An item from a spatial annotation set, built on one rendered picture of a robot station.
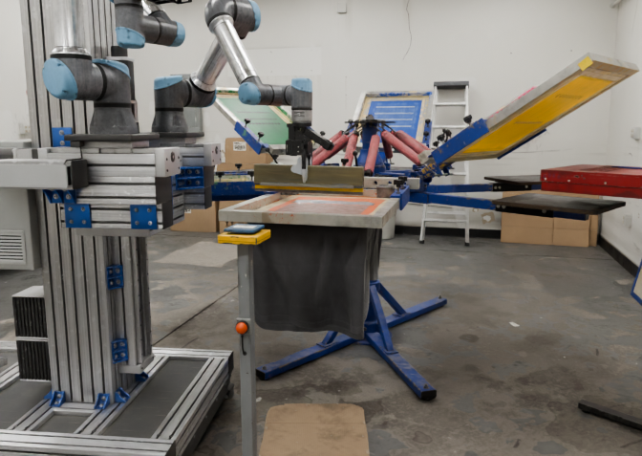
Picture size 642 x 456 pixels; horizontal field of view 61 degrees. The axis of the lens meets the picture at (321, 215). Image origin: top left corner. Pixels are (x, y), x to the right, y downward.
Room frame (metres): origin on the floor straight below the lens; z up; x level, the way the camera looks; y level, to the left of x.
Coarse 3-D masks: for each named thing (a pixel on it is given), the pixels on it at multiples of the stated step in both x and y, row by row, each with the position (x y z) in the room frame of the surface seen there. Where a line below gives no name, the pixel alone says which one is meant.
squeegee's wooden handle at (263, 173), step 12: (264, 168) 2.01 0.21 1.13; (276, 168) 2.00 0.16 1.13; (288, 168) 1.99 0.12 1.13; (312, 168) 1.96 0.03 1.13; (324, 168) 1.95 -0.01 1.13; (336, 168) 1.94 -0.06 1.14; (348, 168) 1.93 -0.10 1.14; (360, 168) 1.92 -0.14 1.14; (264, 180) 2.01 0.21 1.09; (276, 180) 2.00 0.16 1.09; (288, 180) 1.99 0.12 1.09; (300, 180) 1.98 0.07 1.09; (312, 180) 1.96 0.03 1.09; (324, 180) 1.95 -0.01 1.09; (336, 180) 1.94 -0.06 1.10; (348, 180) 1.93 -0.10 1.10; (360, 180) 1.92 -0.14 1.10
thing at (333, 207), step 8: (344, 200) 2.45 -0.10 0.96; (352, 200) 2.45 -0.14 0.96; (360, 200) 2.45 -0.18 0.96; (368, 200) 2.45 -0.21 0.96; (376, 200) 2.45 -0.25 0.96; (384, 200) 2.45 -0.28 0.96; (328, 208) 2.19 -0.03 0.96; (336, 208) 2.19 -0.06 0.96; (344, 208) 2.19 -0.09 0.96; (352, 208) 2.19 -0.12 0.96; (360, 208) 2.19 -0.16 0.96; (368, 208) 2.19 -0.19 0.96
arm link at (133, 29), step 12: (120, 12) 1.55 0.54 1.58; (132, 12) 1.55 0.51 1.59; (120, 24) 1.55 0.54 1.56; (132, 24) 1.55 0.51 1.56; (144, 24) 1.58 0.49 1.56; (156, 24) 1.62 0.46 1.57; (120, 36) 1.55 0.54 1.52; (132, 36) 1.55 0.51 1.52; (144, 36) 1.59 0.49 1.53; (156, 36) 1.62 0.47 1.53; (132, 48) 1.60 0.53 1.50
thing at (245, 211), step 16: (368, 192) 2.54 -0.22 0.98; (224, 208) 1.96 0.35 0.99; (240, 208) 2.02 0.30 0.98; (256, 208) 2.18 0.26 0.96; (384, 208) 1.96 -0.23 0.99; (304, 224) 1.84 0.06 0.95; (320, 224) 1.83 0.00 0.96; (336, 224) 1.81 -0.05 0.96; (352, 224) 1.80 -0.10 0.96; (368, 224) 1.79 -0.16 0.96; (384, 224) 1.83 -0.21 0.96
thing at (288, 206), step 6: (300, 198) 2.51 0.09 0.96; (306, 198) 2.51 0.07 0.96; (312, 198) 2.51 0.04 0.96; (318, 198) 2.51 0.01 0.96; (324, 198) 2.51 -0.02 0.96; (330, 198) 2.51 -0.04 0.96; (336, 198) 2.51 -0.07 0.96; (282, 204) 2.33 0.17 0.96; (288, 204) 2.33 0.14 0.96; (294, 204) 2.32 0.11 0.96; (300, 204) 2.32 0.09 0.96; (306, 204) 2.32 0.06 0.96; (312, 204) 2.32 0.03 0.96; (318, 204) 2.32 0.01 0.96; (324, 204) 2.33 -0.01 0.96; (330, 204) 2.33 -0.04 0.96; (270, 210) 2.14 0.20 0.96; (276, 210) 2.14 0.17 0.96; (282, 210) 2.14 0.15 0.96; (288, 210) 2.14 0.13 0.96; (294, 210) 2.14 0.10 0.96; (300, 210) 2.14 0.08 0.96; (306, 210) 2.14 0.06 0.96; (312, 210) 2.14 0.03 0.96; (318, 210) 2.14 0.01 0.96
